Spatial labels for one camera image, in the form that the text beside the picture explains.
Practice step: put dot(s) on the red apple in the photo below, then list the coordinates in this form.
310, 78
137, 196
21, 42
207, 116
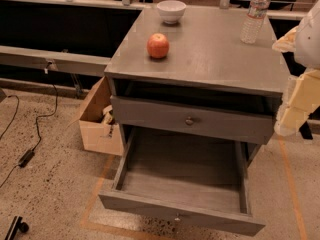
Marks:
158, 46

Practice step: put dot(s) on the cardboard box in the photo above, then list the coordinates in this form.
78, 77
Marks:
96, 135

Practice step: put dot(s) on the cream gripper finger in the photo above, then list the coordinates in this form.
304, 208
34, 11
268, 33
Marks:
300, 99
287, 42

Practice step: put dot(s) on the grey metal rail beam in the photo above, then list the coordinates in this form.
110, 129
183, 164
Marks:
53, 61

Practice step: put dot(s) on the grey wooden drawer cabinet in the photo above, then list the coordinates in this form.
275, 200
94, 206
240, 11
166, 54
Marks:
207, 65

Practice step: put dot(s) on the open grey middle drawer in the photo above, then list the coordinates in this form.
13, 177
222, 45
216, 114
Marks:
184, 178

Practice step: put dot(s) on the white ceramic bowl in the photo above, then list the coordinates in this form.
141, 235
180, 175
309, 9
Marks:
171, 10

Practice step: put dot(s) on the black caster wheel base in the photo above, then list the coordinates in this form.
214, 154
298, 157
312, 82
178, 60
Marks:
17, 225

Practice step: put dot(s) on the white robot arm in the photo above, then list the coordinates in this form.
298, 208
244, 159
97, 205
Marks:
308, 40

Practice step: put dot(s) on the closed grey top drawer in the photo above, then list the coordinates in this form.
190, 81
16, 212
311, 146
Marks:
217, 123

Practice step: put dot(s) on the clear plastic water bottle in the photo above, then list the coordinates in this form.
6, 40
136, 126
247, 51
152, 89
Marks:
254, 20

